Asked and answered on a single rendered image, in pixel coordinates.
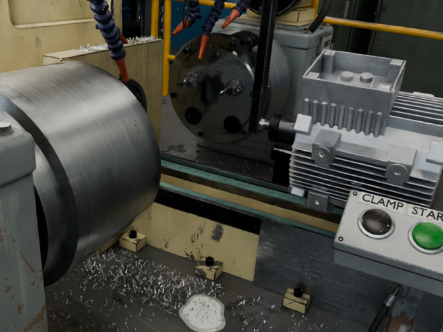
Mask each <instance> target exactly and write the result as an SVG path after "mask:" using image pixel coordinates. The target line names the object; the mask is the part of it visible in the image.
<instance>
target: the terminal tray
mask: <svg viewBox="0 0 443 332"><path fill-rule="evenodd" d="M329 51H331V52H332V54H327V52H329ZM394 61H398V62H399V64H394V63H393V62H394ZM406 62H407V61H404V60H399V59H390V58H385V57H376V56H371V55H362V54H357V53H348V52H343V51H334V50H329V49H324V50H323V52H322V53H321V54H320V55H319V56H318V58H317V59H316V60H315V62H314V63H313V64H312V65H311V66H310V68H309V69H308V71H306V73H305V74H304V75H303V77H302V86H301V114H302V115H308V116H311V117H313V119H314V122H313V124H314V125H315V124H316V123H317V122H318V123H320V125H321V126H324V125H325V124H328V125H329V127H330V128H333V127H334V126H337V127H338V130H341V129H342V128H343V127H344V128H346V131H347V132H350V131H351V130H352V129H353V130H355V133H356V134H359V133H360V132H361V131H362V132H364V134H365V136H368V135H369V134H370V133H371V134H373V136H374V137H375V138H378V137H379V135H381V136H383V135H384V132H385V129H386V125H387V121H388V115H390V111H391V109H392V106H393V104H394V102H395V99H396V96H397V95H398V93H399V91H400V89H401V85H402V81H403V75H404V72H405V66H406ZM310 73H315V74H316V76H311V75H310ZM381 85H387V86H388V87H387V88H382V87H381Z"/></svg>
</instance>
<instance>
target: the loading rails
mask: <svg viewBox="0 0 443 332"><path fill-rule="evenodd" d="M160 157H161V179H160V186H159V189H158V193H157V195H156V198H155V200H154V202H153V204H152V206H151V207H150V209H149V210H148V211H147V212H146V214H145V215H144V216H143V217H141V218H140V219H139V220H138V221H136V222H135V223H134V224H132V225H131V226H130V227H129V228H127V229H126V230H124V231H123V236H121V237H120V238H119V246H120V247H123V248H126V249H128V250H131V251H133V252H137V251H139V250H140V249H141V248H142V247H143V246H144V245H146V244H147V245H150V246H153V247H155V248H159V249H161V250H164V251H166V252H170V253H172V254H175V255H178V256H181V257H184V258H186V259H189V260H192V261H194V262H198V263H197V264H196V265H195V274H197V275H199V276H202V277H205V278H207V279H210V280H213V281H215V280H216V279H217V277H218V276H219V274H220V273H221V272H222V271H223V272H226V273H229V274H232V275H234V276H237V277H240V278H243V279H246V280H248V281H252V282H253V284H252V285H253V286H255V287H258V288H260V289H264V290H266V291H269V292H272V293H275V294H278V295H280V296H283V301H282V306H284V307H286V308H289V309H292V310H295V311H297V312H301V313H302V314H305V313H306V311H307V309H308V307H309V306H312V307H313V308H317V309H319V310H322V311H325V312H328V313H330V314H334V315H336V316H339V317H341V318H345V319H348V320H350V321H354V322H355V323H359V324H361V325H364V326H367V327H370V325H371V323H372V321H373V320H374V318H375V316H376V314H377V313H378V311H379V309H380V308H381V306H382V305H383V303H384V301H385V299H386V298H387V297H388V295H389V294H390V293H391V291H392V289H393V288H394V287H395V286H396V285H397V282H393V281H390V280H387V279H384V278H381V277H377V276H375V275H371V274H369V273H365V272H362V271H359V270H356V269H352V268H350V267H346V266H344V265H340V264H337V263H334V262H333V261H332V258H333V250H334V249H333V248H332V246H333V244H334V239H335V237H336V233H337V231H338V227H339V225H340V221H341V218H342V215H343V211H344V209H345V208H342V207H338V206H335V208H334V210H333V212H332V214H330V213H326V212H323V211H319V210H316V209H314V208H311V207H308V197H309V194H307V197H306V198H302V197H299V196H295V195H292V194H291V189H292V186H290V184H291V183H290V184H289V186H286V185H283V184H279V183H276V182H271V181H268V180H264V179H260V178H256V177H252V176H249V175H244V174H241V173H237V172H234V171H230V170H227V169H222V168H219V167H215V166H211V165H207V164H204V163H199V162H197V161H192V160H189V159H185V158H182V157H177V156H174V155H169V154H167V153H162V152H160ZM442 324H443V297H441V296H438V295H435V294H431V293H429V292H425V291H424V293H423V297H422V299H421V303H420V305H419V309H418V312H417V315H416V318H415V321H414V324H413V327H412V330H411V332H440V330H441V327H442Z"/></svg>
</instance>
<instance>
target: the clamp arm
mask: <svg viewBox="0 0 443 332"><path fill-rule="evenodd" d="M277 5H278V0H263V2H262V7H260V8H259V14H261V19H260V30H259V37H258V48H257V54H256V66H255V72H254V84H253V90H251V92H250V97H252V101H251V112H250V119H249V130H248V132H249V133H252V134H258V133H259V132H260V131H261V130H262V129H263V128H262V127H259V125H260V126H263V123H262V122H260V121H265V119H264V117H263V116H264V106H265V101H266V90H267V85H268V75H269V69H270V59H271V53H272V43H273V37H274V27H275V21H276V11H277Z"/></svg>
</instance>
